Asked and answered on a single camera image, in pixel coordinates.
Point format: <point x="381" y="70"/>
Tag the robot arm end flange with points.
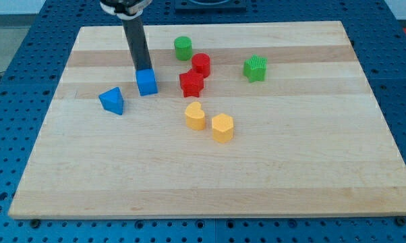
<point x="125" y="9"/>

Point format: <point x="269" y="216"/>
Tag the yellow heart block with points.
<point x="195" y="117"/>

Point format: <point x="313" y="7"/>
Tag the yellow hexagon block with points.
<point x="222" y="128"/>

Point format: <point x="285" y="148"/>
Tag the red star block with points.
<point x="191" y="83"/>

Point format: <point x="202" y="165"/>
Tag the wooden board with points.
<point x="309" y="141"/>

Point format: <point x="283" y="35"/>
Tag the red cylinder block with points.
<point x="201" y="64"/>

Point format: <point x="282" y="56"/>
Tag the blue cube block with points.
<point x="146" y="82"/>

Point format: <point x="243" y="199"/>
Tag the green star block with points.
<point x="254" y="68"/>

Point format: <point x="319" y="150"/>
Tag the green cylinder block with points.
<point x="183" y="48"/>

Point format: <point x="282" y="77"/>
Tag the blue triangle block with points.
<point x="112" y="101"/>

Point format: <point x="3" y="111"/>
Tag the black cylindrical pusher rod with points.
<point x="136" y="39"/>

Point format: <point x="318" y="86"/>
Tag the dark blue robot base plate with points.
<point x="209" y="5"/>

